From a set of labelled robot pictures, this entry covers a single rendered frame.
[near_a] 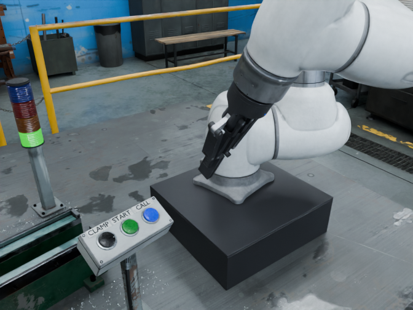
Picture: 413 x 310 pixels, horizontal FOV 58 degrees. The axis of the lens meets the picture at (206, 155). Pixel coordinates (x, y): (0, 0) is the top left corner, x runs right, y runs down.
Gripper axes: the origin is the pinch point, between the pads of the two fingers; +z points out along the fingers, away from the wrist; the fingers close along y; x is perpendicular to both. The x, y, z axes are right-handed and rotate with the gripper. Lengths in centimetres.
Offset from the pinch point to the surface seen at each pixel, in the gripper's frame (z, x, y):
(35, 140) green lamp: 37, -45, 12
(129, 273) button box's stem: 18.5, 5.5, 18.8
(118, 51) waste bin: 294, -340, -267
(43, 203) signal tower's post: 57, -36, 13
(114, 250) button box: 10.4, 2.2, 21.8
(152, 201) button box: 10.3, -2.5, 9.7
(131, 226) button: 9.6, 0.1, 16.8
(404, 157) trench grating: 116, 31, -271
